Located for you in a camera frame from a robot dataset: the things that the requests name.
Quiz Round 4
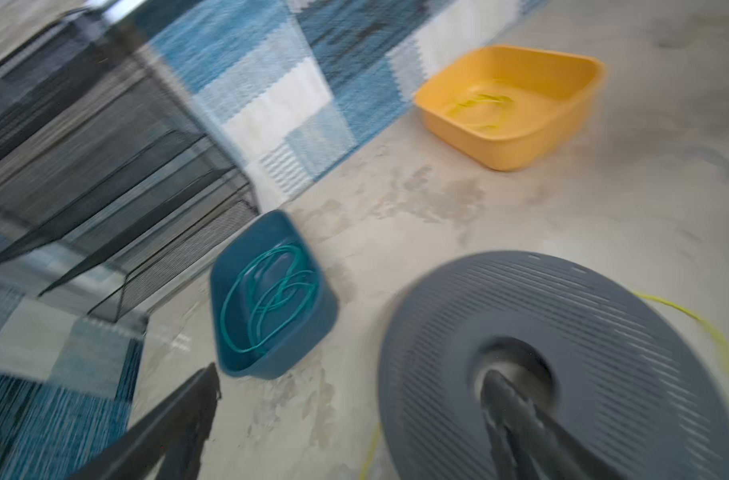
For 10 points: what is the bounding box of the black wire mesh shelf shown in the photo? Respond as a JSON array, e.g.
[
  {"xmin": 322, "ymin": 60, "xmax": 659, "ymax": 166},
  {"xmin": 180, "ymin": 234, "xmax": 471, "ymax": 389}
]
[{"xmin": 0, "ymin": 8, "xmax": 258, "ymax": 325}]

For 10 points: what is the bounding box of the green cable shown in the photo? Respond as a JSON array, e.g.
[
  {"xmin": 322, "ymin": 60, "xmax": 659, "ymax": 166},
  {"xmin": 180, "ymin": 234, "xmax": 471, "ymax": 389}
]
[{"xmin": 218, "ymin": 242, "xmax": 320, "ymax": 355}]

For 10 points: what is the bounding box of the teal plastic bin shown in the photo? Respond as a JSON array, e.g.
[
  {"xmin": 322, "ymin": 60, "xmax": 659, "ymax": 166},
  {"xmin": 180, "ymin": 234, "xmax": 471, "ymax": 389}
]
[{"xmin": 210, "ymin": 210, "xmax": 338, "ymax": 380}]

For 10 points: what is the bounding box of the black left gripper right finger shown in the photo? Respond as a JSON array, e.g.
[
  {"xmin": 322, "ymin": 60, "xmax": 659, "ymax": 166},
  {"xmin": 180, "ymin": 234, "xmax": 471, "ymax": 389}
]
[{"xmin": 481, "ymin": 370, "xmax": 622, "ymax": 479}]

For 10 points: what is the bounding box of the yellow plastic bin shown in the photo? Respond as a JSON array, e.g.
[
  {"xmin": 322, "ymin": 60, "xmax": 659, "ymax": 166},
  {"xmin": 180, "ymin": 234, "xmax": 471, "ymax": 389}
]
[{"xmin": 415, "ymin": 45, "xmax": 606, "ymax": 172}]

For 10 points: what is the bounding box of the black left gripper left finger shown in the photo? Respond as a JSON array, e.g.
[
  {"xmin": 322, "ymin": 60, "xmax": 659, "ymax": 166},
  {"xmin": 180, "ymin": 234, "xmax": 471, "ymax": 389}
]
[{"xmin": 70, "ymin": 364, "xmax": 222, "ymax": 479}]

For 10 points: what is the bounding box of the yellow cable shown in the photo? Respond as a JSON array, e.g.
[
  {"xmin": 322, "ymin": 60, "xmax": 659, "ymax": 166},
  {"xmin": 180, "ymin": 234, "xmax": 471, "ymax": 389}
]
[
  {"xmin": 445, "ymin": 89, "xmax": 517, "ymax": 134},
  {"xmin": 357, "ymin": 290, "xmax": 729, "ymax": 480}
]

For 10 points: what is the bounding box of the grey perforated cable spool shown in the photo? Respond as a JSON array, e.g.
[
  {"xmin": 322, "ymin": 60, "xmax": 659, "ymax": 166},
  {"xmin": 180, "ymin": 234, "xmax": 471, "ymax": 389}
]
[{"xmin": 378, "ymin": 251, "xmax": 729, "ymax": 479}]

